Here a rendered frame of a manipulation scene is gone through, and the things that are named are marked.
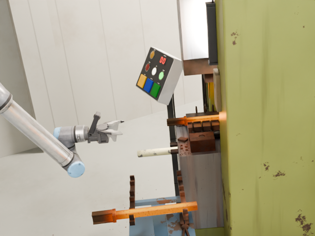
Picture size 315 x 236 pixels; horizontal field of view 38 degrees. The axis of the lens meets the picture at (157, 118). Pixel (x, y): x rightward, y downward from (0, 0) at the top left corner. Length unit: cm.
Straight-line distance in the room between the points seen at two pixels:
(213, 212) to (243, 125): 68
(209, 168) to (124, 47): 251
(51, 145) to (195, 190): 74
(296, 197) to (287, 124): 36
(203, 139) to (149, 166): 177
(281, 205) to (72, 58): 281
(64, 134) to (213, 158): 76
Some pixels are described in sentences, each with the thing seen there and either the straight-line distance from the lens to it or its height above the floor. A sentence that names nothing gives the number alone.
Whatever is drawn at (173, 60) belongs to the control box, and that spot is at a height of 119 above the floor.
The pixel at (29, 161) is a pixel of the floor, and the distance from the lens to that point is 441.
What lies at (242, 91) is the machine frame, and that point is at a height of 134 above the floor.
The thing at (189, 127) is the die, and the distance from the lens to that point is 234.
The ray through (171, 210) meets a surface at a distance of 185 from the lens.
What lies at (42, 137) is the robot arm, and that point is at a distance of 225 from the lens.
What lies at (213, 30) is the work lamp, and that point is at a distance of 197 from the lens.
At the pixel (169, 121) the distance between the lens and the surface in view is 238.
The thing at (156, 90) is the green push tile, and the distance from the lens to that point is 278.
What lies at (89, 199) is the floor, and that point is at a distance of 368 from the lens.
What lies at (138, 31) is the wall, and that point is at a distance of 460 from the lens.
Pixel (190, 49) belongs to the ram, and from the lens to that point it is 213.
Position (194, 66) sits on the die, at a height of 131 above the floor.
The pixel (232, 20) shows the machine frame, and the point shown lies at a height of 162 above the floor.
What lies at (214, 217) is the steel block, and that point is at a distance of 246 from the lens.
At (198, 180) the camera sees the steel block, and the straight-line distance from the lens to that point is 232.
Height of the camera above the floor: 204
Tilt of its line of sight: 25 degrees down
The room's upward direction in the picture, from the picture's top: 6 degrees counter-clockwise
